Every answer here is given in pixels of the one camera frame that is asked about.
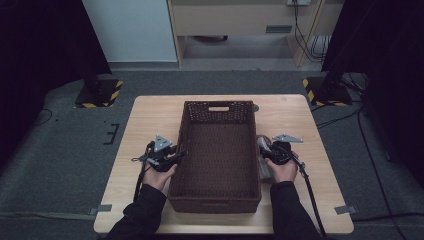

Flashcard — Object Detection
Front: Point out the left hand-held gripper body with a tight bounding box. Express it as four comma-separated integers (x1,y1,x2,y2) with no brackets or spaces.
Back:
146,134,178,173

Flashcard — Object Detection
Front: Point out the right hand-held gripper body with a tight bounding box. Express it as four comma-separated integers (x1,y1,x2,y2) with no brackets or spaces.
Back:
266,133,304,165

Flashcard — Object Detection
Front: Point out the brown woven basket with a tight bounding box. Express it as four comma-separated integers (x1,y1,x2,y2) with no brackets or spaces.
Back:
167,100,262,214

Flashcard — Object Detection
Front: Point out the person's right hand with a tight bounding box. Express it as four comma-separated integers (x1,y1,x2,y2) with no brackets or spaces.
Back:
265,158,299,184

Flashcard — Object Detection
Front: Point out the person's left hand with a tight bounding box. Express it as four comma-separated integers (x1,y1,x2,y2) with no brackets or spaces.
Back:
143,148,178,191

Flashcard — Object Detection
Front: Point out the black yellow striped stand base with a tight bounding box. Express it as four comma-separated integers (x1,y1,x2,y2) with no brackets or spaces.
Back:
302,76,353,108
73,78,124,109

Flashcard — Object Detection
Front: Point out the grey tape piece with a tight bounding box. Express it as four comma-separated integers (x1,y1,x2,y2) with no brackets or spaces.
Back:
334,205,358,215
89,204,113,215

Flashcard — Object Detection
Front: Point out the grey cabinet label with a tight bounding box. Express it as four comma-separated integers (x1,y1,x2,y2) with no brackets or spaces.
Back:
265,24,293,34

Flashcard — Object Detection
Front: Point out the white panel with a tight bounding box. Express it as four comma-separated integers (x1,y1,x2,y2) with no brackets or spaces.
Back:
82,0,178,63

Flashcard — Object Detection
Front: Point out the beige wooden cabinet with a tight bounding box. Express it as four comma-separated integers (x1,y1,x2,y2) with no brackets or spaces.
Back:
166,0,346,68

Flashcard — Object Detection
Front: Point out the black curtain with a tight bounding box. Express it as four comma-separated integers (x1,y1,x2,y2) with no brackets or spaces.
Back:
0,0,113,168
321,0,424,188

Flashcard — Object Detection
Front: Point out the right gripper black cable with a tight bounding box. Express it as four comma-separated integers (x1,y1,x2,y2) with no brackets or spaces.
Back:
291,154,328,238

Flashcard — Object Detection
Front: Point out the long black floor cable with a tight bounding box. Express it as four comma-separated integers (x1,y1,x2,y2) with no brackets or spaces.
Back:
357,108,401,240

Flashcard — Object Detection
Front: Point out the black cable bundle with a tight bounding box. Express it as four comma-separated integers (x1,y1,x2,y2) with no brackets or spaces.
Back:
292,0,333,64

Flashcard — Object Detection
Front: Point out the thin looped floor cable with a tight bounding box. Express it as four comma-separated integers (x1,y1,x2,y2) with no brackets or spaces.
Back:
32,108,54,127

